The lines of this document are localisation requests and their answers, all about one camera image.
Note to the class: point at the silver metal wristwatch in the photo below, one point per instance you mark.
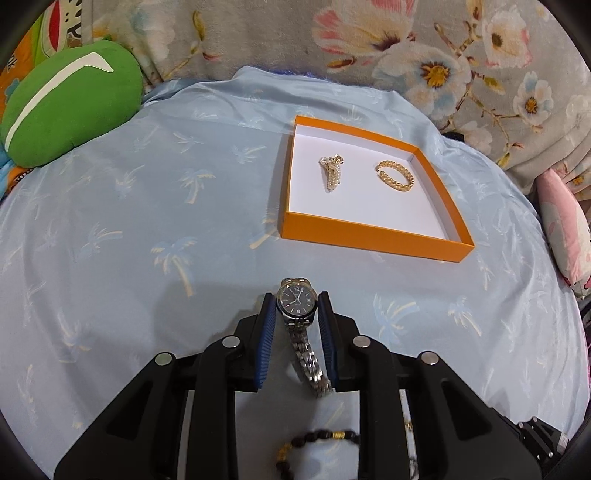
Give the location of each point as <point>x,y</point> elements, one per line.
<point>297,302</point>

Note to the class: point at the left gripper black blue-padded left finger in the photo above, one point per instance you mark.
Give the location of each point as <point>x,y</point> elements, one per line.
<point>176,418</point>

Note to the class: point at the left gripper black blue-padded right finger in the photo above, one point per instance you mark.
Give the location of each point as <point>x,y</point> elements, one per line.
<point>457,436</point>

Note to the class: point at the orange cartoon pillow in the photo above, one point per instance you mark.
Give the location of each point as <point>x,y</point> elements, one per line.
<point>56,29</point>

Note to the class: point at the orange shallow jewelry box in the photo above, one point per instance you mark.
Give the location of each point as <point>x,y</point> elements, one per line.
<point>390,199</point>

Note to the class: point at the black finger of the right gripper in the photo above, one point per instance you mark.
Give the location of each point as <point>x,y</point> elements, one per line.
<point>541,451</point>

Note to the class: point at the grey floral blanket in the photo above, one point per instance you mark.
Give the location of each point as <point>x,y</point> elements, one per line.
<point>503,74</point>

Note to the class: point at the gold pearl brooch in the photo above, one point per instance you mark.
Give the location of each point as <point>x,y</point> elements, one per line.
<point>332,167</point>

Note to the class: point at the green plush pillow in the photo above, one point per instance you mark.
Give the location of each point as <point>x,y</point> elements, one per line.
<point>71,98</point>

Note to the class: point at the light blue palm-print cloth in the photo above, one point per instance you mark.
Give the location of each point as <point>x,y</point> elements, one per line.
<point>161,234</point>

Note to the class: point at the pink floral pillow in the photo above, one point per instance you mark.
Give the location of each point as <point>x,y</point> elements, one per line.
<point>567,231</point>

